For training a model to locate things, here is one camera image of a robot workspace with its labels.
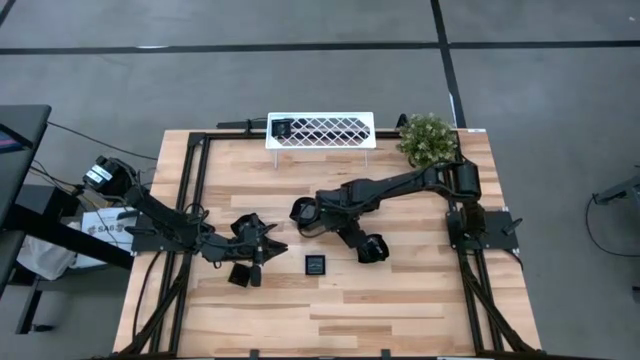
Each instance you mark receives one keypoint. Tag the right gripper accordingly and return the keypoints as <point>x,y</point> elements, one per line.
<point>342,215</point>

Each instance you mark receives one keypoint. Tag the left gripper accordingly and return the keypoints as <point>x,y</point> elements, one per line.
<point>230,250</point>

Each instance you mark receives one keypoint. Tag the small black square plate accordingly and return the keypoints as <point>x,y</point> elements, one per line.
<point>315,265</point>
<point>281,129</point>
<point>237,275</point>

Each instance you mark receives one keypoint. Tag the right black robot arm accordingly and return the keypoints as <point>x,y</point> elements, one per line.
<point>425,178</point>

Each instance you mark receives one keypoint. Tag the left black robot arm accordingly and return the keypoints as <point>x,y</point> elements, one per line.
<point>150,210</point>

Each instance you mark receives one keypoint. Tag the white lattice shelf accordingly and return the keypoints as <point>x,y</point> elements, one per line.
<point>320,115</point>

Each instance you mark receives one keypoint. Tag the green artificial potted plant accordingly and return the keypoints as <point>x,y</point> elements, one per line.
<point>427,140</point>

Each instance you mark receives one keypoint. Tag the black mounting bar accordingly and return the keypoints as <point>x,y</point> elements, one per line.
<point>235,124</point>

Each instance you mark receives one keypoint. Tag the white printed cardboard box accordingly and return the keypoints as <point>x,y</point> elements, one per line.
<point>107,230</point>

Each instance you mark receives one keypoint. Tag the white plastic bag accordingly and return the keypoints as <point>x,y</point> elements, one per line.
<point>47,260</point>

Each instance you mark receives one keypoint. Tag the black equipment box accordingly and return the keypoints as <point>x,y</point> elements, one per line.
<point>47,200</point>

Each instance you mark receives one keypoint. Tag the black desk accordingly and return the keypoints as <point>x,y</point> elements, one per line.
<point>25,125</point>

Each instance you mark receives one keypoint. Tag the glowing display screen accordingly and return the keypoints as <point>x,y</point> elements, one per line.
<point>7,141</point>

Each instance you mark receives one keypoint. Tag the black floor stand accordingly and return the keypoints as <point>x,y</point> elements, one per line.
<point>622,190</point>

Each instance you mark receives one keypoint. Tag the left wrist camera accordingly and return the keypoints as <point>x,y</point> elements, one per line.
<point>255,227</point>

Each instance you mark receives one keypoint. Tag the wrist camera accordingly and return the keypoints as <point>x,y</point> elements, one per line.
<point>357,191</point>
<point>255,227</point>

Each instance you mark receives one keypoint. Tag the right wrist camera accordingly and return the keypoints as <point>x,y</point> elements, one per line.
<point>357,191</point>

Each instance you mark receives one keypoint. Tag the black frame clamp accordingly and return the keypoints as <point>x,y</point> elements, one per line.
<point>254,354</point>
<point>385,354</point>

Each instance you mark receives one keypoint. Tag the black frame bracket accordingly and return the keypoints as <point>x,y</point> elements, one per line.
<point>401,121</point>

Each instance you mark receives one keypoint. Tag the black aluminium table frame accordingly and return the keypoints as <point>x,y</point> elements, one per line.
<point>230,135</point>

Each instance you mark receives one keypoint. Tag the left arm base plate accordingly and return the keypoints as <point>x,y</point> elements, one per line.
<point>150,242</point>

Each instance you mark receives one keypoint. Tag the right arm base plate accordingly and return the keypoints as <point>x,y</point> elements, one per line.
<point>500,227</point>

